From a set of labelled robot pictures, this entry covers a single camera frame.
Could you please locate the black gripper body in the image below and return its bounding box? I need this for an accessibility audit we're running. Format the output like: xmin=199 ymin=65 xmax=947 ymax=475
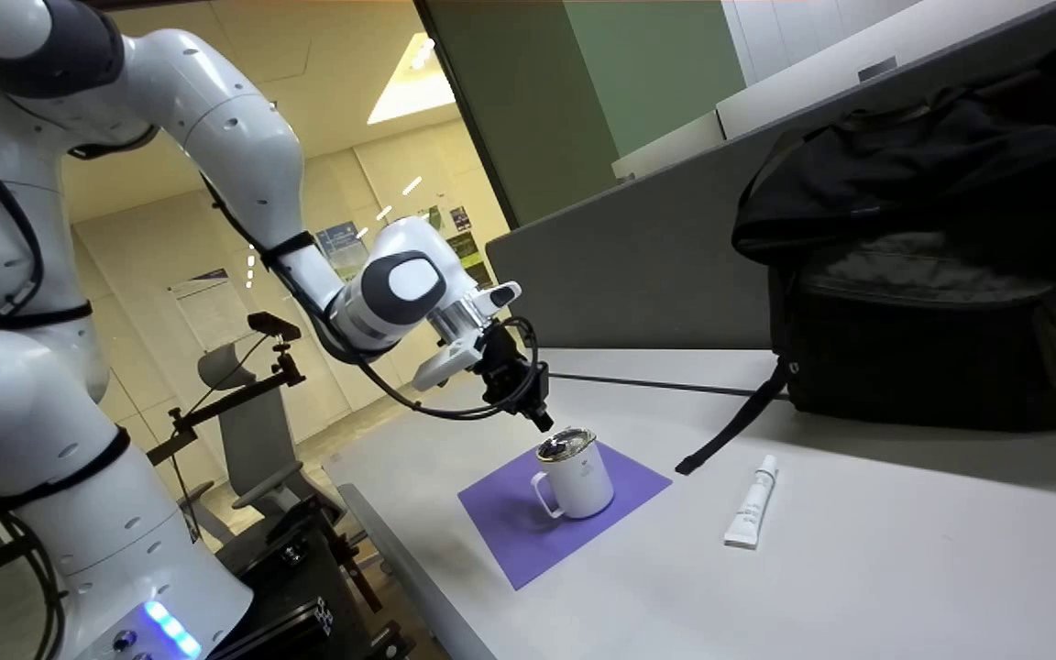
xmin=473 ymin=320 xmax=550 ymax=416

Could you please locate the white cup with slider lid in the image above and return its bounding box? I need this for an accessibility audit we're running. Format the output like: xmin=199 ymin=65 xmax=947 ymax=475
xmin=525 ymin=425 xmax=620 ymax=526

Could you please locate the purple mat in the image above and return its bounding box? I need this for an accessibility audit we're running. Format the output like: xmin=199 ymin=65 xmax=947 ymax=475
xmin=454 ymin=441 xmax=674 ymax=593

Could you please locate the grey partition panel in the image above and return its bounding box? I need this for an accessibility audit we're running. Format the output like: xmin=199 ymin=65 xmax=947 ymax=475
xmin=483 ymin=0 xmax=1056 ymax=354

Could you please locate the white tube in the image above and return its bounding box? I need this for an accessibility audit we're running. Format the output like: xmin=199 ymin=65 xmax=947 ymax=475
xmin=721 ymin=452 xmax=786 ymax=552

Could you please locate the grey chair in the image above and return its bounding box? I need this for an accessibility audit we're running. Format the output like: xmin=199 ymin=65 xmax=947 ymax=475
xmin=196 ymin=342 xmax=311 ymax=512

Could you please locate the square ceiling light panel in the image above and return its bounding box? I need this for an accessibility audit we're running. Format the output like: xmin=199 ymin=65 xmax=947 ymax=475
xmin=362 ymin=29 xmax=463 ymax=127

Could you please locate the white ledge shelf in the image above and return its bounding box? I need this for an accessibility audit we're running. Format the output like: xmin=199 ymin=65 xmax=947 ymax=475
xmin=609 ymin=0 xmax=1056 ymax=182

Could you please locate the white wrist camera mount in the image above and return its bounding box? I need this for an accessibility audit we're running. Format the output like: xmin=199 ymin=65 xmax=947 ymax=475
xmin=410 ymin=336 xmax=493 ymax=396

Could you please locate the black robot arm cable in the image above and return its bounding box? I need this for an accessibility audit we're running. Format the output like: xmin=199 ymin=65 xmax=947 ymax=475
xmin=199 ymin=176 xmax=547 ymax=425

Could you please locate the green and black wall poster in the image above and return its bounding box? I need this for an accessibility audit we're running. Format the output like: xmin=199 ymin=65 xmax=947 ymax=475
xmin=452 ymin=227 xmax=498 ymax=299

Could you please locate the blue and white wall poster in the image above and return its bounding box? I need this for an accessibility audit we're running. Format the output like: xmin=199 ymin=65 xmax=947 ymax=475
xmin=311 ymin=221 xmax=372 ymax=258

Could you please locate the black camera on stand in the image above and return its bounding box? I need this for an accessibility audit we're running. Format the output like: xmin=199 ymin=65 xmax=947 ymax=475
xmin=246 ymin=309 xmax=307 ymax=347

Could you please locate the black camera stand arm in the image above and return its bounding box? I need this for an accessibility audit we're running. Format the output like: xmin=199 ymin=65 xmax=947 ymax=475
xmin=144 ymin=342 xmax=311 ymax=468

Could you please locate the black cart frame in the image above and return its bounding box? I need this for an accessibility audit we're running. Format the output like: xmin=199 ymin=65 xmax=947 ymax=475
xmin=202 ymin=488 xmax=410 ymax=660

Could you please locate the black bag with strap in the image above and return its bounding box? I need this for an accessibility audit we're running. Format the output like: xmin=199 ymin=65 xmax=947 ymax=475
xmin=671 ymin=42 xmax=1056 ymax=480

